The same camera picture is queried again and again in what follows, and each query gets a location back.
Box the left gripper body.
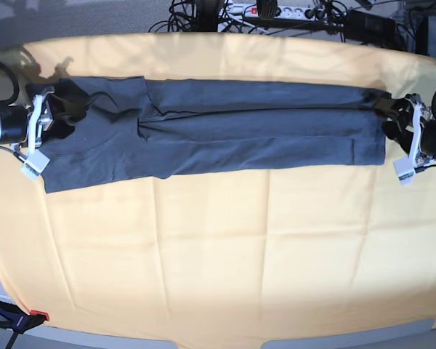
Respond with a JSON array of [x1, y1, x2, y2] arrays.
[[420, 123, 436, 161]]

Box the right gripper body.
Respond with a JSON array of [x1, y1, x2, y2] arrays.
[[0, 105, 28, 145]]

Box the blue-grey T-shirt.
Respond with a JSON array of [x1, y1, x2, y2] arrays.
[[41, 76, 385, 193]]

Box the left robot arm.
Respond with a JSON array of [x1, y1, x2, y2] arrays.
[[373, 91, 436, 172]]

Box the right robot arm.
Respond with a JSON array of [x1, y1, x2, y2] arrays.
[[0, 61, 90, 152]]

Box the black power adapter box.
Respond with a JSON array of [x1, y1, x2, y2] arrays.
[[345, 10, 396, 37]]

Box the yellow table cloth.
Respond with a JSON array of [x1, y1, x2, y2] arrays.
[[0, 33, 436, 348]]

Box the white power strip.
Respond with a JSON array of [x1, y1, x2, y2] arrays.
[[225, 1, 328, 23]]

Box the blue red bar clamp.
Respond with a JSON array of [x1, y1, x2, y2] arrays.
[[0, 300, 49, 349]]

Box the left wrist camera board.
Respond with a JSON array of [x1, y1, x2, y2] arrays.
[[393, 156, 416, 186]]

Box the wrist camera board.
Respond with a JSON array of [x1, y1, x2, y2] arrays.
[[393, 156, 416, 186], [20, 150, 50, 181]]

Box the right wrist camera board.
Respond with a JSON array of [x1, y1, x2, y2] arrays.
[[20, 150, 50, 181]]

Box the black cable bundle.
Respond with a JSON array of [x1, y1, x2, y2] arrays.
[[148, 0, 277, 36]]

